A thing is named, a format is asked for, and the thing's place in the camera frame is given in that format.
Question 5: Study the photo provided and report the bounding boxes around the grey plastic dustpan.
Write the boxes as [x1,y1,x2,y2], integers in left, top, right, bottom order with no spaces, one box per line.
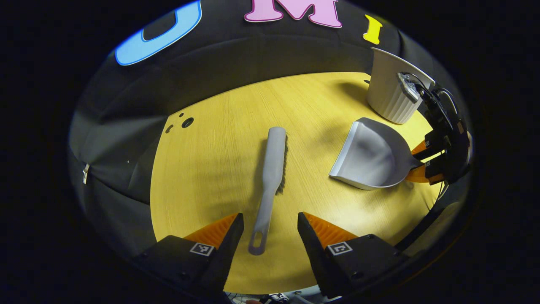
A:
[329,117,422,190]

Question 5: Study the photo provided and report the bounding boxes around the small grey broom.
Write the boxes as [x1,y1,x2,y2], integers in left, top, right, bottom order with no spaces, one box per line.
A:
[248,127,288,256]

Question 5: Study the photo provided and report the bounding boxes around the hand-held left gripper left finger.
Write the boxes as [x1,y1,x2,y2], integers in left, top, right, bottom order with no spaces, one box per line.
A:
[133,212,245,296]

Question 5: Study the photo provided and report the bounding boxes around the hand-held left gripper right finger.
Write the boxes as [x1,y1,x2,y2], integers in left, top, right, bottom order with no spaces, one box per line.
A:
[297,212,408,298]

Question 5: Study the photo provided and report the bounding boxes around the white ribbed garbage bin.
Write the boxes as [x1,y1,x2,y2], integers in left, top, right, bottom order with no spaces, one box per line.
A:
[366,47,436,125]

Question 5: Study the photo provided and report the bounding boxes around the black backdrop cloth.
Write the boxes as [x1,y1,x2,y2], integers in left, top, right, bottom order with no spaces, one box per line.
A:
[67,0,464,258]

